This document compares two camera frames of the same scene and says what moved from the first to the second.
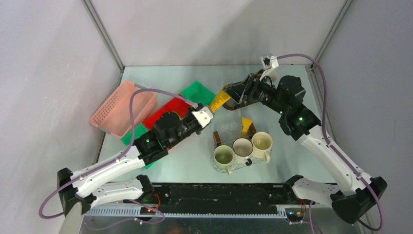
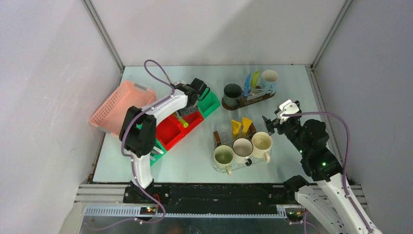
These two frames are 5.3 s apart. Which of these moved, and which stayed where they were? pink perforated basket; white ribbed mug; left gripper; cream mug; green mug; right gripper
Moved: right gripper; left gripper
Stayed: pink perforated basket; cream mug; green mug; white ribbed mug
